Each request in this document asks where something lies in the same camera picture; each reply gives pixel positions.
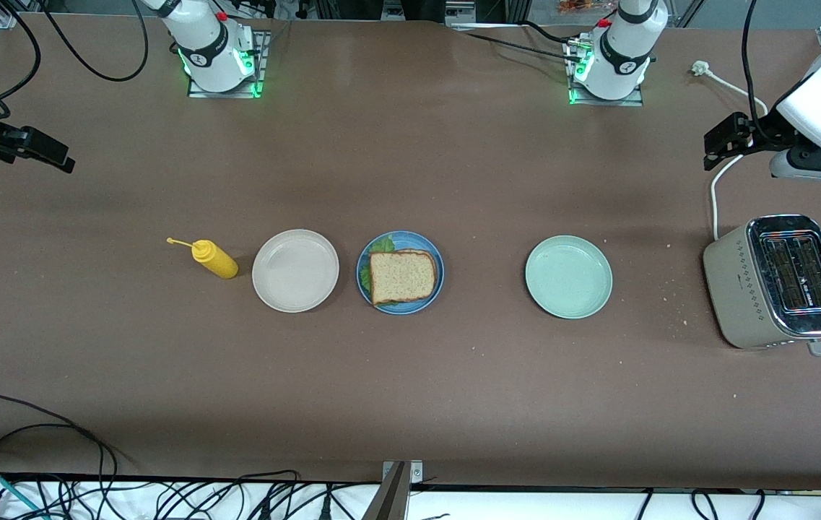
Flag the yellow mustard squeeze bottle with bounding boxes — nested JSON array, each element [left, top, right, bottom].
[[167, 237, 240, 280]]

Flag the brown toast slice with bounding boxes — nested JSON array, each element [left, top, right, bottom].
[[369, 249, 439, 306]]

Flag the green lettuce leaf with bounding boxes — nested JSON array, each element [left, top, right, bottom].
[[360, 235, 414, 309]]

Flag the pale green plate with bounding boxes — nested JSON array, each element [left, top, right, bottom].
[[524, 235, 614, 319]]

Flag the beige plate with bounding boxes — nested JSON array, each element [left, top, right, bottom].
[[251, 229, 340, 313]]

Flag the blue plate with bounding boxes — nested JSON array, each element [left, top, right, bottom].
[[356, 230, 446, 316]]

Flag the beige chrome two-slot toaster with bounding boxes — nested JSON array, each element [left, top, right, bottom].
[[703, 214, 821, 357]]

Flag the white toaster power cord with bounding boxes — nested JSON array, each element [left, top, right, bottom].
[[692, 61, 770, 241]]

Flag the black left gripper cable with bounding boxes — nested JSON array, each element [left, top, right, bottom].
[[742, 0, 779, 142]]

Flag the thin black right gripper cable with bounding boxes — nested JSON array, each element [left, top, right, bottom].
[[0, 0, 43, 120]]

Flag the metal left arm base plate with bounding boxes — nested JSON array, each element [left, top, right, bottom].
[[566, 36, 646, 108]]

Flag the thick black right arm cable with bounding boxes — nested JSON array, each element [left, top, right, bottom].
[[38, 0, 150, 82]]

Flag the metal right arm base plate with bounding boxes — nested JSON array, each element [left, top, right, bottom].
[[186, 30, 270, 99]]

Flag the black cables along table edge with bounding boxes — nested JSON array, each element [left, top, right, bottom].
[[453, 22, 584, 63]]

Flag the black looped floor cable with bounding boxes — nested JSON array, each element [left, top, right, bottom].
[[0, 394, 122, 520]]

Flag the aluminium profile bracket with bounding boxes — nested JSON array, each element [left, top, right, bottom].
[[361, 460, 425, 520]]

